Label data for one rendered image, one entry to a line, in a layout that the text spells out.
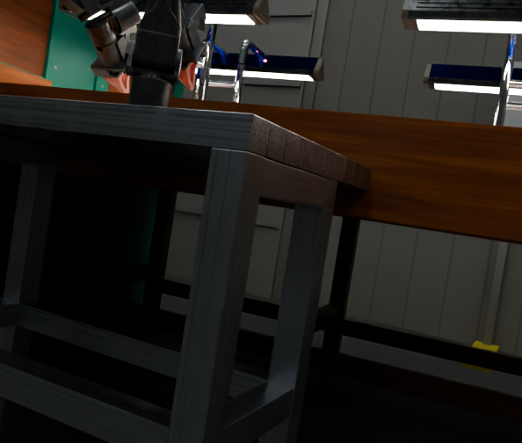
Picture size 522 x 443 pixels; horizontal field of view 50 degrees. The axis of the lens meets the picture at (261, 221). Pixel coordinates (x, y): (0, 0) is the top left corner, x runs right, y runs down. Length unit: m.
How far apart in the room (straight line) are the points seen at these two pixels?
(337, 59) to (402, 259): 1.30
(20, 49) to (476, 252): 2.47
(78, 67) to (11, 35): 0.30
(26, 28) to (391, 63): 2.24
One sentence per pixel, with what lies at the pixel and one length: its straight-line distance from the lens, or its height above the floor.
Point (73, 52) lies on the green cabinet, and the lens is 2.12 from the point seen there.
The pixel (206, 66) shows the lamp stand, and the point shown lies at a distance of 1.72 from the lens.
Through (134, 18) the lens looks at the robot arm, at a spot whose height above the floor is 0.97.
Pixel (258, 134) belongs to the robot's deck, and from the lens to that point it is 0.61.
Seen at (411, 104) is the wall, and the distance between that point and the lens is 3.49.
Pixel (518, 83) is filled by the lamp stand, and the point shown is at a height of 0.96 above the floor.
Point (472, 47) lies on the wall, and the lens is 3.52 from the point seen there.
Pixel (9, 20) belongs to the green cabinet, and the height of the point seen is 1.00.
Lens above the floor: 0.58
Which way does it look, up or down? 2 degrees down
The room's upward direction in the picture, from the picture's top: 9 degrees clockwise
